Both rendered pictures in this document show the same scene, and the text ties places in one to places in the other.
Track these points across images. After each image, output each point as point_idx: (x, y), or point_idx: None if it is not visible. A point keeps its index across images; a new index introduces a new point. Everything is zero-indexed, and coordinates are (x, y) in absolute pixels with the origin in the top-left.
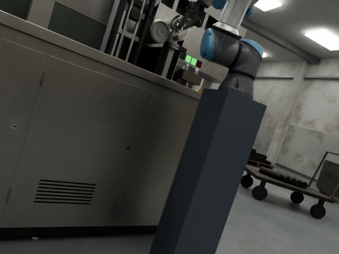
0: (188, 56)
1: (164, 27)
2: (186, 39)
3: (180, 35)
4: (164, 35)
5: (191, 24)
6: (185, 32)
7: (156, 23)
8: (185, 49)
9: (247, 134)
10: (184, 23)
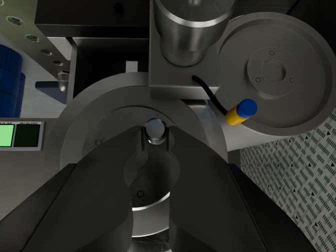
0: (0, 144)
1: (258, 104)
2: (23, 192)
3: (198, 7)
4: (235, 67)
5: (68, 197)
6: (79, 144)
7: (328, 102)
8: (51, 19)
9: None
10: (191, 166)
